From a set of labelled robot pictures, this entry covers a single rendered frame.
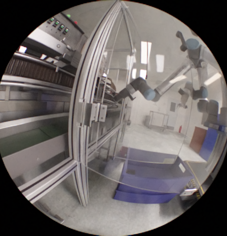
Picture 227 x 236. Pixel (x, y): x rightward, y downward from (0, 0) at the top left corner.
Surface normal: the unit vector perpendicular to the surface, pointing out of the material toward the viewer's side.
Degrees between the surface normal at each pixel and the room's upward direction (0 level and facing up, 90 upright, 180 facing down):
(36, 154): 90
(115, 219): 0
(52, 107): 90
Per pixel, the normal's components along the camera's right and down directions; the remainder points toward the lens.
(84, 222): 0.17, -0.98
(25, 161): 0.94, 0.20
